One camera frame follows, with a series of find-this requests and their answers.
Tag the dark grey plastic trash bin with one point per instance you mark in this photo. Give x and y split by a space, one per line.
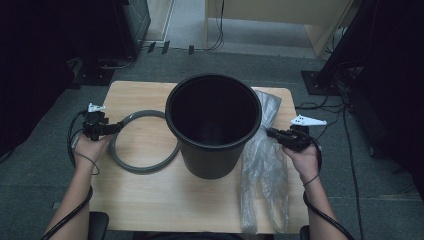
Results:
206 163

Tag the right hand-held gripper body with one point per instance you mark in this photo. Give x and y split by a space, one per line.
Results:
298 138

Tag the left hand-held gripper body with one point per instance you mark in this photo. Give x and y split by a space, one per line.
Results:
95 125

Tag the thin black wristband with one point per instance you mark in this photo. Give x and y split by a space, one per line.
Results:
87 158
311 180

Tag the person's right hand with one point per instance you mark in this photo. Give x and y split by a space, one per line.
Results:
305 163

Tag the clear plastic trash bag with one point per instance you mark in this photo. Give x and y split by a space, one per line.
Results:
263 166

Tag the dark cabinet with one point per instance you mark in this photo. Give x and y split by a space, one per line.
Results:
138 20

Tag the black tape strip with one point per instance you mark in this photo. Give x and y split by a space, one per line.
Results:
151 47
165 47
191 50

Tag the person's left hand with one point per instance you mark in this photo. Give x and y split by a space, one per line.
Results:
88 148

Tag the black metal stand with post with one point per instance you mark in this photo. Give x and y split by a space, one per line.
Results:
311 83

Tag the black metal stand base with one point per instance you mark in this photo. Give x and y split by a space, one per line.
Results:
93 78

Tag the grey tape piece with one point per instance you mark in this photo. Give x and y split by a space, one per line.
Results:
56 205

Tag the light wooden desk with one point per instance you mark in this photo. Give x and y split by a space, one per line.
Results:
283 10

